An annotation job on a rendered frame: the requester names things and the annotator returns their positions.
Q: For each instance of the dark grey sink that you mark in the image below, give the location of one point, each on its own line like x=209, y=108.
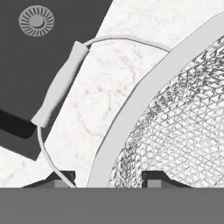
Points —
x=26, y=67

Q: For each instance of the silver mesh colander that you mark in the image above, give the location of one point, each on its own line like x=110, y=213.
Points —
x=163, y=122

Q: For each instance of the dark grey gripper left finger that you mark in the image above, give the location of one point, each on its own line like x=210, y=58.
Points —
x=58, y=182

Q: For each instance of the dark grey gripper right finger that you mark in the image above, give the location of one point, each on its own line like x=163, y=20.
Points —
x=159, y=179

